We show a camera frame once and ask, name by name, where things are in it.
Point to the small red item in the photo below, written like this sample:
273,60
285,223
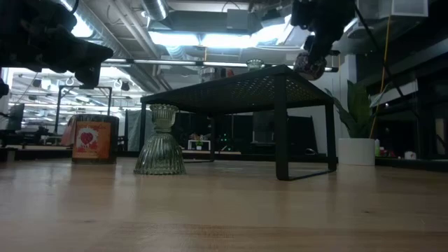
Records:
386,154

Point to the ribbed glass candlestick holder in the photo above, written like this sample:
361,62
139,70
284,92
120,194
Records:
254,64
160,154

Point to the scented candle tin orange label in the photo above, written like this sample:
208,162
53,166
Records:
210,74
92,140

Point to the small white display frame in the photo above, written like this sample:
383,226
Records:
199,140

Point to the black desk frame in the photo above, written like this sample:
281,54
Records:
425,122

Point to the black aluminium table frame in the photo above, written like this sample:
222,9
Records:
42,154

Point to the small pale bottle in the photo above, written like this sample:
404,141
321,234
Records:
377,148

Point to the grey partition panel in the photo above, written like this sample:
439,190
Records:
134,129

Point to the silver round air duct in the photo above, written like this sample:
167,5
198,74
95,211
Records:
155,8

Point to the small white cup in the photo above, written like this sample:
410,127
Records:
410,155

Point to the black background gantry frame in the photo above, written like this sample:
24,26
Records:
84,87

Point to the dark computer monitor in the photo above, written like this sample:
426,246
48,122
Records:
15,117

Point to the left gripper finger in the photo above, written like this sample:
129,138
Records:
77,54
87,77

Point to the purple patterned round tin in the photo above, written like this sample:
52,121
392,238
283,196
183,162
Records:
309,70

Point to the white plant pot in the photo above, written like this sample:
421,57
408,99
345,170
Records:
356,152

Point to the grey ceiling box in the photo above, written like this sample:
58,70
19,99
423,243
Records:
241,21

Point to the green leafy plant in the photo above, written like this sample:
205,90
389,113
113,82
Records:
357,112

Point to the black perforated metal shelf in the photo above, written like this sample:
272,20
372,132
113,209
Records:
245,91

